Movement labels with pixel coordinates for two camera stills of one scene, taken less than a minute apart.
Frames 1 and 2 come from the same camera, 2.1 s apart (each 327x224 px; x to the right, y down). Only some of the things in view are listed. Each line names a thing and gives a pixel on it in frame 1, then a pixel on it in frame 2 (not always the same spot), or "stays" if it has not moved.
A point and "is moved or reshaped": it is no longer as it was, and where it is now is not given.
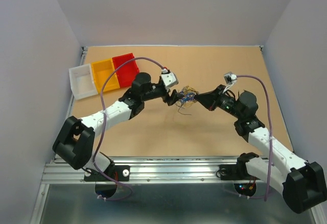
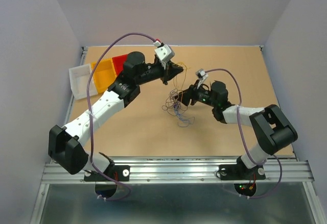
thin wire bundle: x=188 y=99 is moved or reshaped
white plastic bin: x=82 y=82 stays
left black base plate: x=117 y=173 stays
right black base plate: x=235 y=172 stays
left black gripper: x=173 y=98 → x=172 y=70
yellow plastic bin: x=101 y=70 stays
